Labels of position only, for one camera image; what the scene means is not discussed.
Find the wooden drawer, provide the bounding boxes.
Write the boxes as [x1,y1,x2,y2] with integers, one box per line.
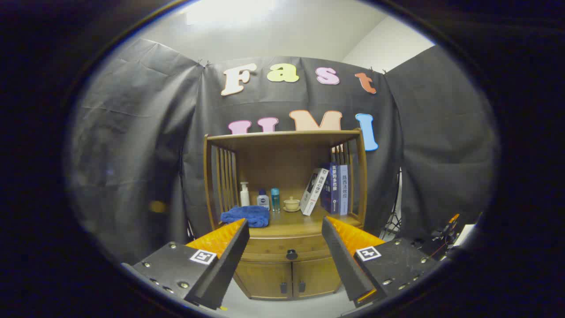
[240,234,332,263]

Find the black backdrop cloth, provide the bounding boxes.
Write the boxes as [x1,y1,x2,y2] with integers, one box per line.
[66,38,501,265]

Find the dark blue book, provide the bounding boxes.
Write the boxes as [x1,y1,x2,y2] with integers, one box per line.
[320,163,340,215]

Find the white book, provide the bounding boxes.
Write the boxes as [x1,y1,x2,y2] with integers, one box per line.
[300,168,330,216]

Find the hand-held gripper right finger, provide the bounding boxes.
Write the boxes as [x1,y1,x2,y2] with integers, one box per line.
[321,216,442,308]

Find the black device with orange tip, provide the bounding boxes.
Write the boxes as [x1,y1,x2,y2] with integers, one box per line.
[437,214,462,248]

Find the wooden cabinet with shelf hutch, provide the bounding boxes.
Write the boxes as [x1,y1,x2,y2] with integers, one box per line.
[203,128,369,302]

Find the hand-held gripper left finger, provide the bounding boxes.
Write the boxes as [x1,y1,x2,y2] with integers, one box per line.
[121,218,250,310]

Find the light blue book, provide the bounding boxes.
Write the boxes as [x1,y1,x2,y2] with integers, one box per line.
[338,165,349,216]

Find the wooden countertop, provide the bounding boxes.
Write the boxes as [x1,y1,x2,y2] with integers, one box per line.
[221,210,365,239]

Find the wooden cabinet door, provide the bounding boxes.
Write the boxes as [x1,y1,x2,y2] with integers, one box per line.
[233,261,293,301]
[292,257,343,299]

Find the blue folded towel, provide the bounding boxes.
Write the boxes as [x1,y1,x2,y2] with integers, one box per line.
[221,205,271,228]

